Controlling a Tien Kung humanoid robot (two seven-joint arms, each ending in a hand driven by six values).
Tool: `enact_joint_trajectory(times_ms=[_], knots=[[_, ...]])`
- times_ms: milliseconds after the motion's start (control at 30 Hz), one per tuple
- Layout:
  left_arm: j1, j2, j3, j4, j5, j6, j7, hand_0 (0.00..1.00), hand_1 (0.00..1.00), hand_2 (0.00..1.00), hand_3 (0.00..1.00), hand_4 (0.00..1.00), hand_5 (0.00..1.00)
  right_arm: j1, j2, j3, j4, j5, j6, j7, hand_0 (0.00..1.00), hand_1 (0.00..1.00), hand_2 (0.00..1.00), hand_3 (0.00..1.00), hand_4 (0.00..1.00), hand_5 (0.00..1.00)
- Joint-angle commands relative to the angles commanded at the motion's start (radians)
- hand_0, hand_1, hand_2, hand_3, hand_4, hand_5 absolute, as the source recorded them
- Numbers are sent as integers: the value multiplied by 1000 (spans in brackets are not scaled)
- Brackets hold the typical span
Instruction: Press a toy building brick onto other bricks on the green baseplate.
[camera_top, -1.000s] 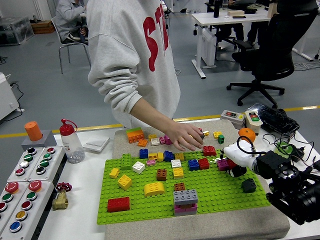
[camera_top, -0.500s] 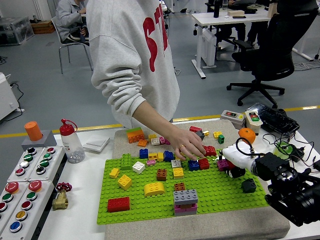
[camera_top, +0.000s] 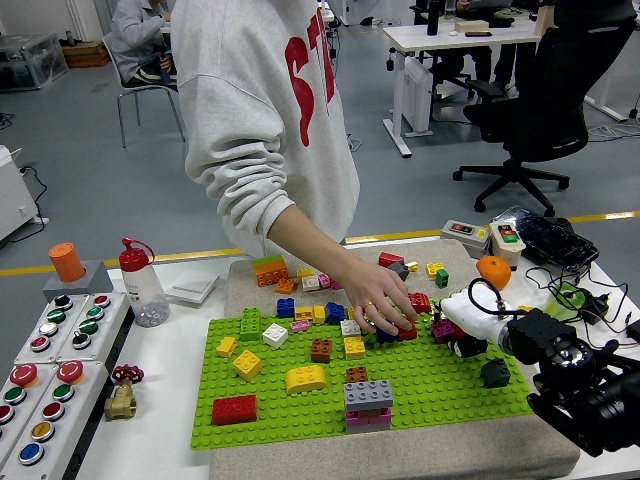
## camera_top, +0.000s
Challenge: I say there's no orange cylinder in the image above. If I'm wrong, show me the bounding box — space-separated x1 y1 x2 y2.
48 242 87 284

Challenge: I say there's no white desk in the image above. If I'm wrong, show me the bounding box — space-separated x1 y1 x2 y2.
382 17 544 159

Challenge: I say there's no grey-brown mat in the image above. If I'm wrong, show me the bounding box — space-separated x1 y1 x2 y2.
208 238 581 480

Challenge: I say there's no black office chair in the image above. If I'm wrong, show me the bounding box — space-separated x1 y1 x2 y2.
452 19 639 219

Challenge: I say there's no brass valve red handwheel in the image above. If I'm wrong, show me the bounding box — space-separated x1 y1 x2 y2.
103 363 145 422

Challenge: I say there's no green studded baseplate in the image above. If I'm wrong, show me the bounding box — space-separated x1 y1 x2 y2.
190 299 535 452

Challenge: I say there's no green plastic cup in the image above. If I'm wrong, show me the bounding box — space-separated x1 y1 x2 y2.
542 281 586 321

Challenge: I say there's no large yellow four-stud brick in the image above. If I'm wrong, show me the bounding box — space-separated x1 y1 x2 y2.
232 349 263 383

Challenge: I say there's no large orange brick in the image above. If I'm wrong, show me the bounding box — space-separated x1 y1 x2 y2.
252 259 291 288

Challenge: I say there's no cream switch box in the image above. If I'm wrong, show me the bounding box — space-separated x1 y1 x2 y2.
488 221 527 271

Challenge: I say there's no green tall brick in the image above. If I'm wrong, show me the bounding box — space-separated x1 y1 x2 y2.
239 307 263 343

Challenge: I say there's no black clear-lid case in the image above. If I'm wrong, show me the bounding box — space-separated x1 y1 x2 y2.
492 205 600 274

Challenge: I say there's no grey emergency-stop button box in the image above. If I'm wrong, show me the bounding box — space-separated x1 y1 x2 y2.
0 362 57 451
0 360 110 480

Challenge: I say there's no person's right hand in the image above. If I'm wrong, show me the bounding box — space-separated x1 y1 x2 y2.
342 259 420 337

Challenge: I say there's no yellow arched brick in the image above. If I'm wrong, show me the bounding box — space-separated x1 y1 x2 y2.
284 364 329 396

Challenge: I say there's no black power adapter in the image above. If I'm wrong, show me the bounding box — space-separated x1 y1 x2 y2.
579 289 612 326

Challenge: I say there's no grey block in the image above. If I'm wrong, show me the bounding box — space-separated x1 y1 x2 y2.
42 259 115 303

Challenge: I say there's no clear plastic crate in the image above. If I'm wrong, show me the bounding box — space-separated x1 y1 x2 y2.
0 32 70 93

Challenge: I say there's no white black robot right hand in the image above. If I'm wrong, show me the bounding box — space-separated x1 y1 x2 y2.
430 292 509 359

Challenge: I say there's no wide red brick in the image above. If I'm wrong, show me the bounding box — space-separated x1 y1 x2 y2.
407 291 433 315

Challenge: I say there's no grey push-button box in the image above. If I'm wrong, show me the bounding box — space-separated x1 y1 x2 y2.
55 292 132 364
13 293 92 365

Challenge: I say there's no wooden pallet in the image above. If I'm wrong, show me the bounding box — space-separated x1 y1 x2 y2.
60 40 111 70

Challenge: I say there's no grey metal chair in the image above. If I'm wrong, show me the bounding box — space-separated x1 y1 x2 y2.
102 32 187 150

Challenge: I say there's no white wall switch plate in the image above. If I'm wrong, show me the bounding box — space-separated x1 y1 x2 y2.
164 273 221 307

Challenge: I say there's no magenta four-stud brick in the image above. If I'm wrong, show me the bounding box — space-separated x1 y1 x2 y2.
430 319 456 344

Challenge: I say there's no red-capped squeeze bottle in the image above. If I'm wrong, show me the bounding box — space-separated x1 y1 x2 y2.
118 237 172 329

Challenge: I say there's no orange fruit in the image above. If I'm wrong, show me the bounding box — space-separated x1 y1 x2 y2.
475 255 513 294

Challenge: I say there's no white computer tower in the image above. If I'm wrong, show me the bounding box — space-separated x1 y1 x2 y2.
402 57 435 137

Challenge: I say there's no white cabinet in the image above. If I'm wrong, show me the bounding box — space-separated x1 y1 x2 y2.
0 144 50 244

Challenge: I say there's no red eight-stud brick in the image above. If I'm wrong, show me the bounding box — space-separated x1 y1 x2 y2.
211 394 259 427

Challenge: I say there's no grey switch box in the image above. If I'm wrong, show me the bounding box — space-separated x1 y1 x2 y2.
440 219 492 260

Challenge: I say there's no seated person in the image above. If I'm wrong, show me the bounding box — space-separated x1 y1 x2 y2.
108 0 179 91
438 0 524 105

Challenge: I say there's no black bottle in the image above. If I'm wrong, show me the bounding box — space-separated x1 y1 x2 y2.
426 0 444 37

